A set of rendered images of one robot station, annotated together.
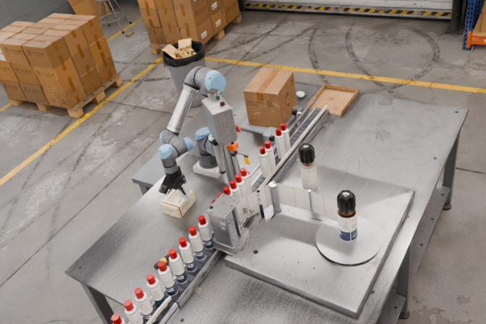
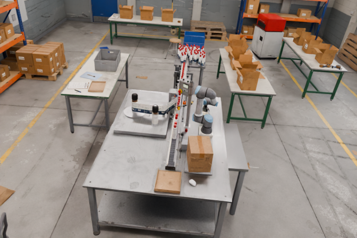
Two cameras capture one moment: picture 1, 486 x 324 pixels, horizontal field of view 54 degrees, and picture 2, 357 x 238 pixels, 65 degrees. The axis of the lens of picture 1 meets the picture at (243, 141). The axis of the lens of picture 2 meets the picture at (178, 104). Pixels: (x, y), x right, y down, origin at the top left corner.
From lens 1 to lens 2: 4.92 m
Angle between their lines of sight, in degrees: 105
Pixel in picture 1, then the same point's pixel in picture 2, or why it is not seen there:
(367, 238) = (128, 112)
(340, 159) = (149, 144)
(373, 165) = (132, 143)
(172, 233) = not seen: hidden behind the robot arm
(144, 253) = not seen: hidden behind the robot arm
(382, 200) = (125, 124)
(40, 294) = (263, 146)
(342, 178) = (143, 129)
